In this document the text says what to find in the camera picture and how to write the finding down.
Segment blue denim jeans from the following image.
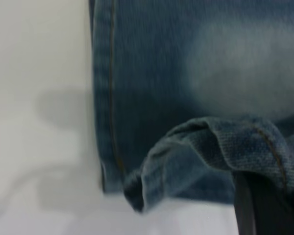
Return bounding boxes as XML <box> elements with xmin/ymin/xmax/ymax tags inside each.
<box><xmin>88</xmin><ymin>0</ymin><xmax>294</xmax><ymax>213</ymax></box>

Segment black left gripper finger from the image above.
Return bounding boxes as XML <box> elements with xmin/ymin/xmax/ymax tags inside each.
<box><xmin>235</xmin><ymin>172</ymin><xmax>294</xmax><ymax>235</ymax></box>

